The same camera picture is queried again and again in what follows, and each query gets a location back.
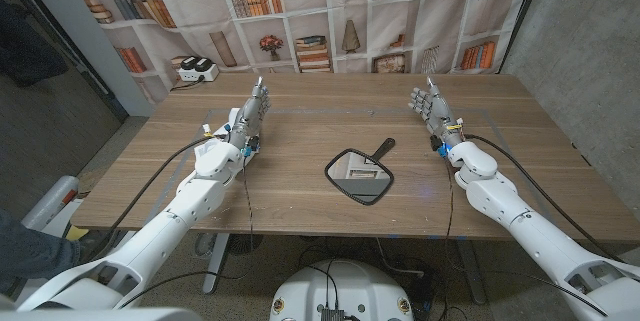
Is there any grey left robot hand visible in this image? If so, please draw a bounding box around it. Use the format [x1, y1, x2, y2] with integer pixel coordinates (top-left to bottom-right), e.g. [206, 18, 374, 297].
[227, 76, 272, 149]

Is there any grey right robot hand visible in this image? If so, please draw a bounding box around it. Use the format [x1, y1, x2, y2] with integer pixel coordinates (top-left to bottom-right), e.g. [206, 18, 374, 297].
[408, 77, 464, 149]

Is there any black framed hand mirror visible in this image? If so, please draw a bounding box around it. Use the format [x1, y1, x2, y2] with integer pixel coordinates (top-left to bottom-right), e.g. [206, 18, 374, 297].
[323, 137, 396, 207]

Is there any white power adapter box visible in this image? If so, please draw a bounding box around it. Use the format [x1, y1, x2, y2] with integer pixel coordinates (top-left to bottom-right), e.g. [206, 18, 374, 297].
[176, 55, 220, 83]

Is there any printed bookshelf backdrop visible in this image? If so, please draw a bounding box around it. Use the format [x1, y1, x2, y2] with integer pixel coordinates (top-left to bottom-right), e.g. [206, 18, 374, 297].
[58, 0, 539, 105]

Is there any black backdrop stand pole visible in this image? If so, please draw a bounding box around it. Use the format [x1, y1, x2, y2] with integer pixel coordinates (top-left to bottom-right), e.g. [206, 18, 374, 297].
[497, 0, 551, 75]

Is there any white table leg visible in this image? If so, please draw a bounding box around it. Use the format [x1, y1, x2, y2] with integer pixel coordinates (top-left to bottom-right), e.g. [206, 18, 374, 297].
[202, 233, 231, 295]

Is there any grey table leg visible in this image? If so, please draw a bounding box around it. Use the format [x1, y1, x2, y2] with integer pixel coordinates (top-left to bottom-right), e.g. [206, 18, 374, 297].
[457, 239, 489, 306]

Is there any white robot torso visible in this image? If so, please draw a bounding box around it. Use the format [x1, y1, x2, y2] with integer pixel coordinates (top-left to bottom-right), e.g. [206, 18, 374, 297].
[269, 259, 415, 321]

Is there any grey cylinder with red mark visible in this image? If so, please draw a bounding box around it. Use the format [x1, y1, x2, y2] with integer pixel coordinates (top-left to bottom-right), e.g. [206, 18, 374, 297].
[19, 175, 81, 232]

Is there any person in blue jeans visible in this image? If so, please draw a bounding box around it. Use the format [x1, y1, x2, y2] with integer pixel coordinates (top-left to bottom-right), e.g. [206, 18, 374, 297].
[0, 208, 84, 282]

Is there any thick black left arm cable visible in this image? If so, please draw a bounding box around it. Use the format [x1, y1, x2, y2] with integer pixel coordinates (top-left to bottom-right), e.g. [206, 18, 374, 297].
[92, 133, 221, 262]

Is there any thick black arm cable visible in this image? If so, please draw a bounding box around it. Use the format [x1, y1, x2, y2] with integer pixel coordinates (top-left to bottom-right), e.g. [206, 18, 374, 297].
[463, 133, 624, 265]
[92, 133, 221, 262]

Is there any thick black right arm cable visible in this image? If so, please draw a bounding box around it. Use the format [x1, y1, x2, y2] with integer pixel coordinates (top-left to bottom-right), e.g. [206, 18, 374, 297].
[463, 133, 624, 265]

